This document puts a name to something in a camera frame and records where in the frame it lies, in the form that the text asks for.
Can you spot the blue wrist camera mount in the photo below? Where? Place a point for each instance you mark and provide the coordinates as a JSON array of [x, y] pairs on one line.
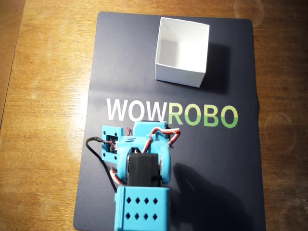
[[109, 137]]

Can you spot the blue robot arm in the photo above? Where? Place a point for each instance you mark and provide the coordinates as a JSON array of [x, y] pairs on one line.
[[144, 209]]

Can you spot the white open paper box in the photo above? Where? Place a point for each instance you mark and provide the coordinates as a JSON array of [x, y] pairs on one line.
[[183, 48]]

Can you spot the dark mat with WOWROBO print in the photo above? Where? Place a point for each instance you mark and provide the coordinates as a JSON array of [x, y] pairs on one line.
[[204, 149]]

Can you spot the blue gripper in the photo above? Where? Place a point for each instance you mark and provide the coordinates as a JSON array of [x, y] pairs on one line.
[[149, 126]]

